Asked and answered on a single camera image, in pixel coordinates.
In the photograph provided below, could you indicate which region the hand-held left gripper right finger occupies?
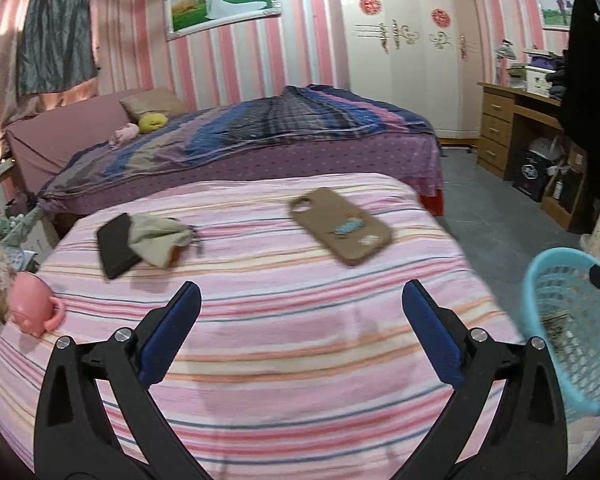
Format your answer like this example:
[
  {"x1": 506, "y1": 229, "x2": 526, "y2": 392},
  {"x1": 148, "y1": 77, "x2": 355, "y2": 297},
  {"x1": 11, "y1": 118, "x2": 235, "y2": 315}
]
[{"x1": 395, "y1": 280, "x2": 567, "y2": 480}]

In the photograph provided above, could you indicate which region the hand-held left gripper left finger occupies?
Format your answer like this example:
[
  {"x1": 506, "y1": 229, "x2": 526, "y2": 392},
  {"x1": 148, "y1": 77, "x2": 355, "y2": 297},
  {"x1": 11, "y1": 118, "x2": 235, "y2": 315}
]
[{"x1": 34, "y1": 281, "x2": 216, "y2": 480}]

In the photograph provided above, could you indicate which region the light blue plastic basket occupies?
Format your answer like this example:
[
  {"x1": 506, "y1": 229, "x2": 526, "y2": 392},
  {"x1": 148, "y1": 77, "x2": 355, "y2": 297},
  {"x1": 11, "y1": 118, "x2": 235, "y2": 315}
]
[{"x1": 522, "y1": 248, "x2": 600, "y2": 423}]

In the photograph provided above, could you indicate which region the beige printed cloth pouch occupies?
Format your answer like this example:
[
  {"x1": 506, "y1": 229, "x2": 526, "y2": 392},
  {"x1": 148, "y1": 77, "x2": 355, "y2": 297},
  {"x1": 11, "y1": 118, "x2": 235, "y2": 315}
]
[{"x1": 127, "y1": 212, "x2": 202, "y2": 268}]

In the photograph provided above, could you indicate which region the black phone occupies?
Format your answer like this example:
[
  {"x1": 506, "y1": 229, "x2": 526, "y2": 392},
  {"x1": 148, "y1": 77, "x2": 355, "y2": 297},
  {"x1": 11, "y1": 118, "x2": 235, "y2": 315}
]
[{"x1": 96, "y1": 212, "x2": 143, "y2": 280}]

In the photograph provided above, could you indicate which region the pink striped blanket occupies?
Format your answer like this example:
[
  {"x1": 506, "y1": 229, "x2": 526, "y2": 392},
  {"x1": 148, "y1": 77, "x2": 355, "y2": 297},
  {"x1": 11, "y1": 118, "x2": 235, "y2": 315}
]
[{"x1": 0, "y1": 172, "x2": 526, "y2": 480}]

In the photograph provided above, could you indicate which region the black bag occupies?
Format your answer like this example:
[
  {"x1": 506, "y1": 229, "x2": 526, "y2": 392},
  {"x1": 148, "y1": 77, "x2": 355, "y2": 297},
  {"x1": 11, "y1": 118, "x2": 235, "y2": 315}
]
[{"x1": 512, "y1": 150, "x2": 551, "y2": 196}]

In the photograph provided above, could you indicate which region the pink cup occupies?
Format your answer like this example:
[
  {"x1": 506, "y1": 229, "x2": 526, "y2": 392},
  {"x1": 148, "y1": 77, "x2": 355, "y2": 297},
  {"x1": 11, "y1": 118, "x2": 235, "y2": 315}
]
[{"x1": 6, "y1": 271, "x2": 66, "y2": 338}]

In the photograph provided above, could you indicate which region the brown phone case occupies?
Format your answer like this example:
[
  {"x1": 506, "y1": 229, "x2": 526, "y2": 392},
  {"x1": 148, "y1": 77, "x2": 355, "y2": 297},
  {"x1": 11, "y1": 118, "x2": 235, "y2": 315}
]
[{"x1": 288, "y1": 187, "x2": 393, "y2": 267}]

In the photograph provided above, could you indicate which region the pale green cloth bundle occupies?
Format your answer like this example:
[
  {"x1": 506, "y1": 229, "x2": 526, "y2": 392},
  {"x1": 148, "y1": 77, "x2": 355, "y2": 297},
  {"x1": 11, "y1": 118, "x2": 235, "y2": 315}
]
[{"x1": 0, "y1": 205, "x2": 46, "y2": 247}]

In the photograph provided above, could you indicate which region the wooden desk with drawers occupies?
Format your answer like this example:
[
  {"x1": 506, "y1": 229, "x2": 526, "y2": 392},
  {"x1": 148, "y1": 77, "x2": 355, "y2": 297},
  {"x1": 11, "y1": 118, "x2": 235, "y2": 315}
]
[{"x1": 476, "y1": 81, "x2": 600, "y2": 233}]

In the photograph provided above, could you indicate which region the black hanging coat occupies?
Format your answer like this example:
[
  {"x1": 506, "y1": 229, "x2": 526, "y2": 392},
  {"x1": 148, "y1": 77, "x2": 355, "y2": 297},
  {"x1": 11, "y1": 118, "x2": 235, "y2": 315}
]
[{"x1": 560, "y1": 0, "x2": 600, "y2": 201}]

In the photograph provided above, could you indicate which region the purple dotted bed sheet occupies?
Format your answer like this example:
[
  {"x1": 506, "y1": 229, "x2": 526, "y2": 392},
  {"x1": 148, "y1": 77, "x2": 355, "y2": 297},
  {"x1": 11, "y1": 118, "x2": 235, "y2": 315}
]
[{"x1": 40, "y1": 132, "x2": 443, "y2": 218}]

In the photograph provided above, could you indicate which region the pink plush toy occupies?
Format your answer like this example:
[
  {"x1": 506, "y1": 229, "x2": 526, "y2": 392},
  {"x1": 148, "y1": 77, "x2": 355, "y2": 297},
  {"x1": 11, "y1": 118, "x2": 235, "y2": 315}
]
[{"x1": 109, "y1": 122, "x2": 141, "y2": 147}]

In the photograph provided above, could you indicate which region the white box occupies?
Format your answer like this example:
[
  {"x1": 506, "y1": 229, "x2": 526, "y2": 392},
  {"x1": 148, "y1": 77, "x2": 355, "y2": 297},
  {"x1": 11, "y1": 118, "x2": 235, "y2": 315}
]
[{"x1": 525, "y1": 65, "x2": 563, "y2": 98}]

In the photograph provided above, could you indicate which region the yellow plush toy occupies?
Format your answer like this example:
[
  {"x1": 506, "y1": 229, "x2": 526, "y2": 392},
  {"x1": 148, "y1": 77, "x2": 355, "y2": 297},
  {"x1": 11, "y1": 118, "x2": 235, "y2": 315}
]
[{"x1": 138, "y1": 111, "x2": 168, "y2": 133}]

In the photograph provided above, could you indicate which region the beige pillow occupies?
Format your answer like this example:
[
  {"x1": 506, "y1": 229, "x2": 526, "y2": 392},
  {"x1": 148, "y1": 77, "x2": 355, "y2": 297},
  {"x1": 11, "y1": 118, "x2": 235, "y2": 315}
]
[{"x1": 120, "y1": 89, "x2": 188, "y2": 123}]

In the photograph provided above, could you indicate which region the mauve headboard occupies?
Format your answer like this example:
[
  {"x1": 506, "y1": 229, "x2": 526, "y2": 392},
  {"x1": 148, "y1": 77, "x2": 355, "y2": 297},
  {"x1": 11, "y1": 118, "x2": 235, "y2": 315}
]
[{"x1": 5, "y1": 89, "x2": 146, "y2": 196}]

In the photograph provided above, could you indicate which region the bed with striped blanket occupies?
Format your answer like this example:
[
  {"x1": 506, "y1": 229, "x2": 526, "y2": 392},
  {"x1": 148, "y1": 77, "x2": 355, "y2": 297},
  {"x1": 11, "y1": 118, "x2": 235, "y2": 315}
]
[{"x1": 37, "y1": 85, "x2": 436, "y2": 198}]

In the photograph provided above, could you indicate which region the white wardrobe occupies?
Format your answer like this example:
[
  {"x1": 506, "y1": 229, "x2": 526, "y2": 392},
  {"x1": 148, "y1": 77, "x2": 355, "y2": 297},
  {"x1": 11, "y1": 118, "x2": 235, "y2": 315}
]
[{"x1": 337, "y1": 0, "x2": 483, "y2": 140}]

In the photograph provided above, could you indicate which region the small framed photo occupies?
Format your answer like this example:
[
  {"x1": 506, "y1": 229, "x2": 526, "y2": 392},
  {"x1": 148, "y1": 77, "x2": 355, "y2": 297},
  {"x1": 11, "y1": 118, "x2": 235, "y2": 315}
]
[{"x1": 535, "y1": 0, "x2": 576, "y2": 31}]

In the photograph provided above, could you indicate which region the pink satin curtain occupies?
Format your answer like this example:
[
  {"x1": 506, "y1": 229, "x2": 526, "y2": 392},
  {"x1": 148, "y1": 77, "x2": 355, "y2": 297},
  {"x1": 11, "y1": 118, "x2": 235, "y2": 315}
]
[{"x1": 0, "y1": 0, "x2": 101, "y2": 161}]

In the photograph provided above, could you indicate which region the grey curtain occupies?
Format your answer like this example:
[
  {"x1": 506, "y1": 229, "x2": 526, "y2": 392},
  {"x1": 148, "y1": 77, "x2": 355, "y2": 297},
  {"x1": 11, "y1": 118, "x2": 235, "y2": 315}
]
[{"x1": 17, "y1": 0, "x2": 98, "y2": 96}]

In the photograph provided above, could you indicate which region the framed wedding photo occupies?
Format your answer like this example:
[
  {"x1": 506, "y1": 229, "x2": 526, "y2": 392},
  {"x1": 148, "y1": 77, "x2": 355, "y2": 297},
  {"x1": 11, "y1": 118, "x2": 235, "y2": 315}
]
[{"x1": 164, "y1": 0, "x2": 283, "y2": 42}]

